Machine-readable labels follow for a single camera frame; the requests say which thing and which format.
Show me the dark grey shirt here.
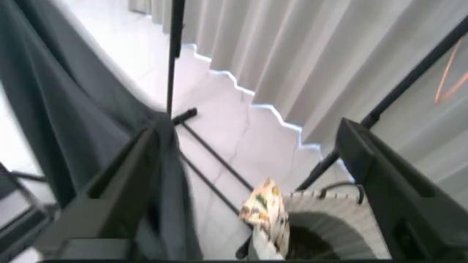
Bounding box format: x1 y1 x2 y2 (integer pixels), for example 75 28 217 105
0 0 204 261

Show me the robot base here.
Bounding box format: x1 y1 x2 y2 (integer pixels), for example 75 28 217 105
0 160 59 261

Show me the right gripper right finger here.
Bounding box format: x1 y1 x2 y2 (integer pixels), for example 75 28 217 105
335 117 468 261

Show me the white curtain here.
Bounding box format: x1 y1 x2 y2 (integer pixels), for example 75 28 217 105
127 0 468 205

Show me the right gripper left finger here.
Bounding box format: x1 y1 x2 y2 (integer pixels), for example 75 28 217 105
34 126 162 261

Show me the black clothes rack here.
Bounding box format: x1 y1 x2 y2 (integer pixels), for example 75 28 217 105
166 0 468 217

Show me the white laundry basket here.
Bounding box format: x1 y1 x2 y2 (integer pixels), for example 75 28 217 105
235 180 392 261

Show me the pink clothes hanger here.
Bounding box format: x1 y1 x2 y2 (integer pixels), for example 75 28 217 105
434 38 468 105

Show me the cream printed garment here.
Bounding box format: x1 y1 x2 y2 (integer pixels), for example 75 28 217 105
239 178 292 261

